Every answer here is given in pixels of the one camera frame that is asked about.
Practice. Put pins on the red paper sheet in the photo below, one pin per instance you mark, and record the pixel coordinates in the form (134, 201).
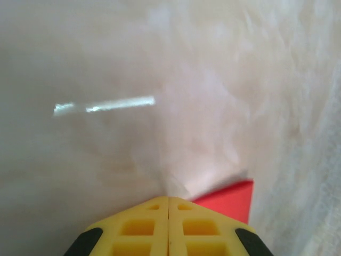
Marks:
(229, 202)

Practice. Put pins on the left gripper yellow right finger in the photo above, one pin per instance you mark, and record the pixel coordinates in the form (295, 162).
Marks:
(202, 234)

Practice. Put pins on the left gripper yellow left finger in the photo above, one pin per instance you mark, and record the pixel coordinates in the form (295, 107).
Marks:
(141, 234)

